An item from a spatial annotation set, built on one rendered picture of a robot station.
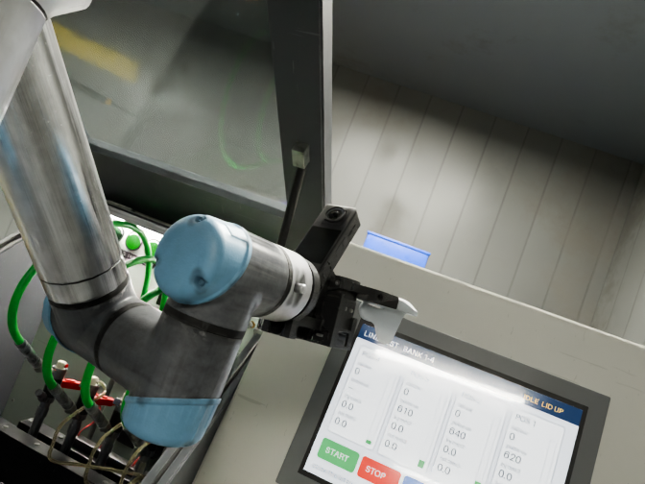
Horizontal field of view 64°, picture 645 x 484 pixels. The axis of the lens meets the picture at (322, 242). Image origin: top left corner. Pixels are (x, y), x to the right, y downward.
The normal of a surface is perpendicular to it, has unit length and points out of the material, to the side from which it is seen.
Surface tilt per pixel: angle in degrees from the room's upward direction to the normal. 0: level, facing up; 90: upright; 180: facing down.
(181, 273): 90
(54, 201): 107
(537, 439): 76
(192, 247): 90
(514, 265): 90
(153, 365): 90
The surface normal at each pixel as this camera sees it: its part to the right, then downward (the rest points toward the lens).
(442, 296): -0.13, -0.37
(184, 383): 0.26, 0.02
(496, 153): -0.09, -0.11
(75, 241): 0.47, 0.43
